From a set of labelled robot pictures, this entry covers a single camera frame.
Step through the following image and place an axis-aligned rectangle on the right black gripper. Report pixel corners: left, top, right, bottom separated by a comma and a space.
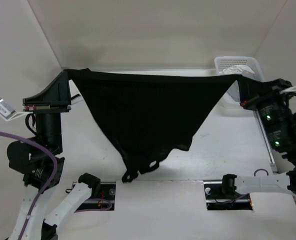
236, 73, 294, 148

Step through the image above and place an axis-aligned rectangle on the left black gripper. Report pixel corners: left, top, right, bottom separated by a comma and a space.
26, 69, 75, 154

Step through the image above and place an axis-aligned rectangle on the black tank top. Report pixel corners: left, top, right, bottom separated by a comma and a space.
67, 69, 241, 183

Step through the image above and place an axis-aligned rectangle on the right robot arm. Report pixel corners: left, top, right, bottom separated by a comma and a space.
219, 76, 296, 198

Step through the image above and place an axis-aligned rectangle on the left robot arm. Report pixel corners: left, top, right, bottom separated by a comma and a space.
7, 71, 101, 240

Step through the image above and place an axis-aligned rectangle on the folded white tank top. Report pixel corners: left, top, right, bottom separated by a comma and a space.
71, 94, 84, 105

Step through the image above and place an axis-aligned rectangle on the white tank top in basket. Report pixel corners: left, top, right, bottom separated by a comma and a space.
218, 65, 255, 76

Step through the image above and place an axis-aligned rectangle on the white plastic basket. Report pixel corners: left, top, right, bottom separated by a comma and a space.
214, 56, 265, 108

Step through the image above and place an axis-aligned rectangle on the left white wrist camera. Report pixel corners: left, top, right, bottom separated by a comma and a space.
0, 98, 34, 122

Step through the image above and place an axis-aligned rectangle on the right metal table rail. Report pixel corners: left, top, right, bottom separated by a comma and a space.
254, 111, 279, 175

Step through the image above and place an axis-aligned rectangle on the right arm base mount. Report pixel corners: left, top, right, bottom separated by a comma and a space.
203, 180, 253, 211

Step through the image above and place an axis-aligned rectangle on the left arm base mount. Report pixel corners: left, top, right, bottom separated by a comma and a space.
75, 181, 117, 213

